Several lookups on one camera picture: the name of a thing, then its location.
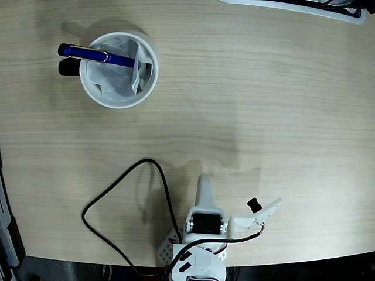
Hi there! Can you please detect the crumpled white tissue paper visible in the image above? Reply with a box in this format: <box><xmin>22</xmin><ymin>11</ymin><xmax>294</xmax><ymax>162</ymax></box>
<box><xmin>87</xmin><ymin>39</ymin><xmax>155</xmax><ymax>99</ymax></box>

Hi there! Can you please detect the blue pen with gold clip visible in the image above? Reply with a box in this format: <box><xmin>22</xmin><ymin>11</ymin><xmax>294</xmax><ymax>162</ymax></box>
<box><xmin>57</xmin><ymin>43</ymin><xmax>136</xmax><ymax>67</ymax></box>

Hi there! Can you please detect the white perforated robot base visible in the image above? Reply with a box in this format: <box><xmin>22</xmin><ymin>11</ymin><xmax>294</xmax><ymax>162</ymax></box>
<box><xmin>156</xmin><ymin>229</ymin><xmax>182</xmax><ymax>267</ymax></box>

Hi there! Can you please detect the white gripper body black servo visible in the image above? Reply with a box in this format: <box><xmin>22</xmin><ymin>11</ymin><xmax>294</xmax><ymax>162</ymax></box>
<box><xmin>183</xmin><ymin>214</ymin><xmax>229</xmax><ymax>244</ymax></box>

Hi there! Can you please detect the white mug with black handle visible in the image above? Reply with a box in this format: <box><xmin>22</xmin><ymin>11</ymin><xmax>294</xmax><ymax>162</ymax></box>
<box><xmin>57</xmin><ymin>30</ymin><xmax>159</xmax><ymax>109</ymax></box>

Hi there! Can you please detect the black cable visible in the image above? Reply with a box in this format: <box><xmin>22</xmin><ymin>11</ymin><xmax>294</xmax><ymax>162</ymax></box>
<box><xmin>81</xmin><ymin>158</ymin><xmax>266</xmax><ymax>281</ymax></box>

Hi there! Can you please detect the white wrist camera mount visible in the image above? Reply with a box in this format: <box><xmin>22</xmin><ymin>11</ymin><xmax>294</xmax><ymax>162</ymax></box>
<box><xmin>228</xmin><ymin>197</ymin><xmax>284</xmax><ymax>241</ymax></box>

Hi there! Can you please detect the white flat keyboard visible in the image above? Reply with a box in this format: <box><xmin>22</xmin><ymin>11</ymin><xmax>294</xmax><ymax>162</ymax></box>
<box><xmin>219</xmin><ymin>0</ymin><xmax>367</xmax><ymax>25</ymax></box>

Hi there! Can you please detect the grey black metal bracket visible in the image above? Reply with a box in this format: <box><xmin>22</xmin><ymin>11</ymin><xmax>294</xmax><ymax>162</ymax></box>
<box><xmin>0</xmin><ymin>152</ymin><xmax>27</xmax><ymax>269</ymax></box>

